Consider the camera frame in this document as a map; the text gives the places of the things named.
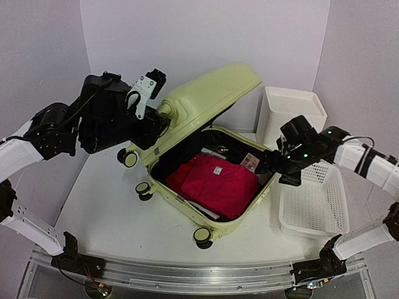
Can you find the white printed t-shirt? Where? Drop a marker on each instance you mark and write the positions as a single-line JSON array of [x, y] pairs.
[[206, 212]]

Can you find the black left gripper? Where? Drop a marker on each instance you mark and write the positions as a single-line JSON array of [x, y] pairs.
[[151, 129]]

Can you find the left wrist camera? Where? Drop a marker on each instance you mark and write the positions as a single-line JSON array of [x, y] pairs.
[[146, 88]]

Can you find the magenta t-shirt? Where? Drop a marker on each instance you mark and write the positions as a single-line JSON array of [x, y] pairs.
[[219, 186]]

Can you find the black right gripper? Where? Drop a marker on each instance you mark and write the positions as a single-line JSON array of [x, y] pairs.
[[264, 163]]

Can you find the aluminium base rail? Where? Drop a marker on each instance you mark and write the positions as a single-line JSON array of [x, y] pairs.
[[93, 277]]

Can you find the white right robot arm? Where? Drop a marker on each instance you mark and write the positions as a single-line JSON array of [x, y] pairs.
[[371, 187]]

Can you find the white three-drawer storage cabinet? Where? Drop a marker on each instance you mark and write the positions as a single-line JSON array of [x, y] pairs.
[[279, 105]]

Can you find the white plastic mesh basket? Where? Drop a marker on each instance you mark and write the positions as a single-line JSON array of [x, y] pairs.
[[317, 208]]

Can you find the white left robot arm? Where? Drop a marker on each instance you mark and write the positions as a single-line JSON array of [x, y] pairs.
[[50, 132]]

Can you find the pale green hard-shell suitcase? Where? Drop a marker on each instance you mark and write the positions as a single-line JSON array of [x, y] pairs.
[[192, 109]]

